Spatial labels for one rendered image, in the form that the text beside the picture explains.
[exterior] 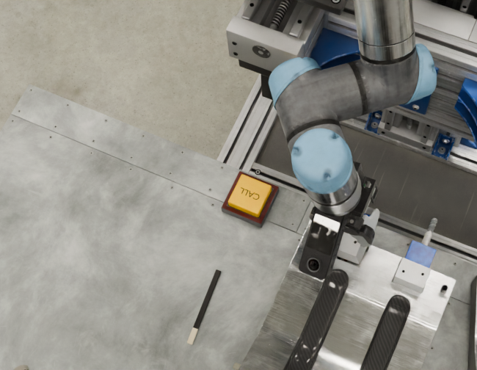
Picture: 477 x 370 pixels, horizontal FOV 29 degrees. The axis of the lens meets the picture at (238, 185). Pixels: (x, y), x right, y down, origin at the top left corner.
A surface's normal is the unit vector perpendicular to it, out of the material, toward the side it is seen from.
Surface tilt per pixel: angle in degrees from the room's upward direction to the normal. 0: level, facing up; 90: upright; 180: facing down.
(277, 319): 1
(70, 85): 0
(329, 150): 11
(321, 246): 38
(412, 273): 0
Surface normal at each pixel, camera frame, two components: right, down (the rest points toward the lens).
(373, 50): -0.52, 0.60
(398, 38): 0.27, 0.55
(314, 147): -0.24, -0.31
